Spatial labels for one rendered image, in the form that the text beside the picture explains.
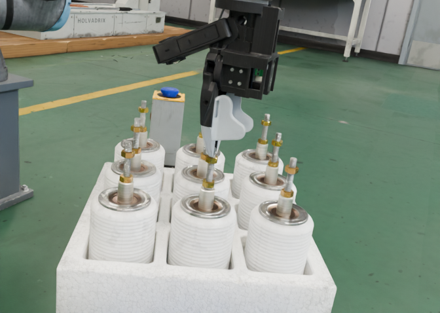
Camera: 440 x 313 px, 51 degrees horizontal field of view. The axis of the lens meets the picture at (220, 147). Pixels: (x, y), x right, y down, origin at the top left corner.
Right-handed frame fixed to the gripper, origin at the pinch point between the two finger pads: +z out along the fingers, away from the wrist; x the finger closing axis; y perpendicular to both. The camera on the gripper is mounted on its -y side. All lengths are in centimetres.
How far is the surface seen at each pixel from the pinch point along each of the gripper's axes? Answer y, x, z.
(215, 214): 2.9, -2.0, 9.3
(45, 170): -62, 44, 35
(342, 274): 23, 34, 35
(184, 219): -0.9, -4.4, 10.2
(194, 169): -5.9, 12.0, 9.4
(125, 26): -174, 286, 20
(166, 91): -21.6, 32.9, 1.9
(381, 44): 28, 499, 17
